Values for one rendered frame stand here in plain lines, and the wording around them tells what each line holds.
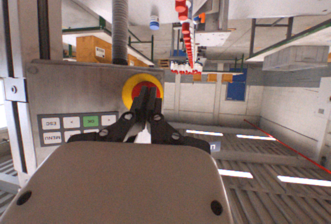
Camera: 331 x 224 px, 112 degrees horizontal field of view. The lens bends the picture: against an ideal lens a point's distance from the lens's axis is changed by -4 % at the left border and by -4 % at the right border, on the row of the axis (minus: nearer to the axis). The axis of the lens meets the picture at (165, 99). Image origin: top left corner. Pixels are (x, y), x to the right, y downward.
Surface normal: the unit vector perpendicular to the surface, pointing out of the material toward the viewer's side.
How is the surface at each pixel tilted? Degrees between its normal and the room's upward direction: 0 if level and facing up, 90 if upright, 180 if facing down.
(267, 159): 90
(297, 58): 90
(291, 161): 90
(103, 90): 90
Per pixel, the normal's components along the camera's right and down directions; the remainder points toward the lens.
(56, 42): 0.97, 0.07
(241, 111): -0.16, 0.12
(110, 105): 0.36, 0.14
